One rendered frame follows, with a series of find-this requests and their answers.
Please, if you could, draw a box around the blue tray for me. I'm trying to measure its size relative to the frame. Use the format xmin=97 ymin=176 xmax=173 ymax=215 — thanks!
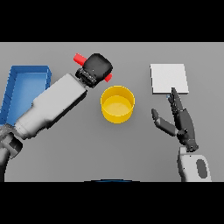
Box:
xmin=0 ymin=65 xmax=53 ymax=127

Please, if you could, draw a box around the dark right robot hand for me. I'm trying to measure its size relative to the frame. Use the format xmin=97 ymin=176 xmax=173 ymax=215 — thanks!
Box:
xmin=150 ymin=87 xmax=200 ymax=152

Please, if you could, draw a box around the pale square measuring scale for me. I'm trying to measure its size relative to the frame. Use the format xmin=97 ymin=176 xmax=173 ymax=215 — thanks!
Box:
xmin=150 ymin=63 xmax=190 ymax=95

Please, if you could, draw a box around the yellow bowl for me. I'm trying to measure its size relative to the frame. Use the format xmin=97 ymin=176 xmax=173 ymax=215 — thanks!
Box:
xmin=100 ymin=85 xmax=136 ymax=124

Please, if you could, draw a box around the dark left robot hand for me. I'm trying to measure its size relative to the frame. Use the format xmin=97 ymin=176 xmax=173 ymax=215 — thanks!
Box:
xmin=74 ymin=52 xmax=114 ymax=89

